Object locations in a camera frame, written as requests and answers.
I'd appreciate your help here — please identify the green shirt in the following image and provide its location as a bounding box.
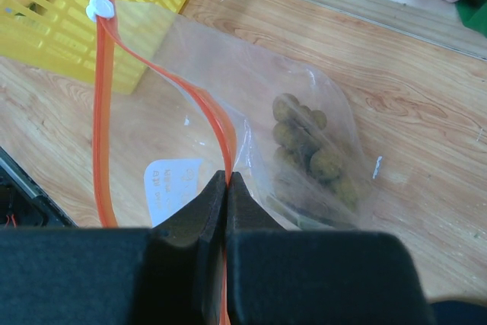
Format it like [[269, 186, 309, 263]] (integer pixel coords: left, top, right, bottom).
[[455, 0, 487, 37]]

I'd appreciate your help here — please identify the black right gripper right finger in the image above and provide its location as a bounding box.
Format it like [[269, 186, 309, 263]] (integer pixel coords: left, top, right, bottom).
[[226, 173, 435, 324]]

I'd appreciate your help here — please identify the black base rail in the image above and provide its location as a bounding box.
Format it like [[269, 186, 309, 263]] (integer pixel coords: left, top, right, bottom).
[[0, 148, 77, 228]]

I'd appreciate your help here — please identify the clear zip top bag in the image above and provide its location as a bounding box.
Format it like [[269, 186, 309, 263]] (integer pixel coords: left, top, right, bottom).
[[86, 0, 374, 324]]

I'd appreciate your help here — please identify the dark navy cloth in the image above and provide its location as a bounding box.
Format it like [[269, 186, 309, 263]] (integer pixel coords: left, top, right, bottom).
[[431, 298, 487, 325]]

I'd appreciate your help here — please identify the yellow plastic basket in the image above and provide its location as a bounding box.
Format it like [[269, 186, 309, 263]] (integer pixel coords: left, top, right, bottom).
[[1, 0, 186, 83]]

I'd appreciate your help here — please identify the longan fruit bunch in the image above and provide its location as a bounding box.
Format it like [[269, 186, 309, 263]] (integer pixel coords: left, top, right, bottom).
[[269, 93, 361, 230]]

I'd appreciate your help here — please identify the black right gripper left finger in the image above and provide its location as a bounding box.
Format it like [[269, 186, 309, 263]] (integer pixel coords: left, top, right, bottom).
[[1, 171, 227, 324]]

